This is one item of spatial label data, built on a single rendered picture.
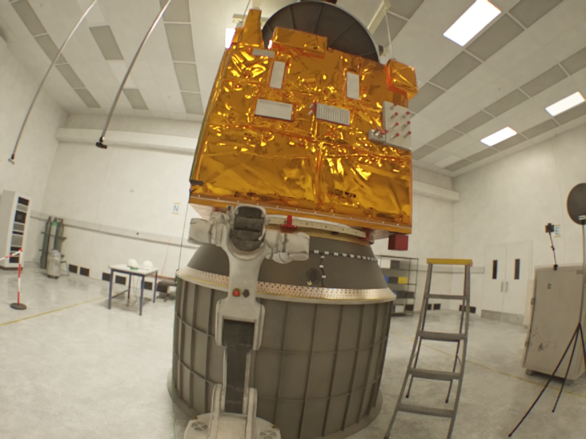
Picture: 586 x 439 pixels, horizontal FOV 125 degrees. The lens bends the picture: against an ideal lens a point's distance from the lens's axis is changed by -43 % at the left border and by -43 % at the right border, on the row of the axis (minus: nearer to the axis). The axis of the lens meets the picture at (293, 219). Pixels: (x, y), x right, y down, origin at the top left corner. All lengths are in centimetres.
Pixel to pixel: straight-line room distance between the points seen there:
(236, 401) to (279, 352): 59
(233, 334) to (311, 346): 80
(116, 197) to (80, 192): 140
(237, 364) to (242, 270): 48
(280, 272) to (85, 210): 774
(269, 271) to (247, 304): 74
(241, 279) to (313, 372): 106
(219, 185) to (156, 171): 624
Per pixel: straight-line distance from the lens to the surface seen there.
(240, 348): 126
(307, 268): 190
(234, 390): 144
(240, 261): 105
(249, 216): 106
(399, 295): 859
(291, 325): 183
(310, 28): 361
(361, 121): 262
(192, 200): 213
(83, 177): 931
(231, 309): 117
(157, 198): 801
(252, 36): 303
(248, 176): 209
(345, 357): 206
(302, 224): 202
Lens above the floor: 138
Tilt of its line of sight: 10 degrees up
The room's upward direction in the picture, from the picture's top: 6 degrees clockwise
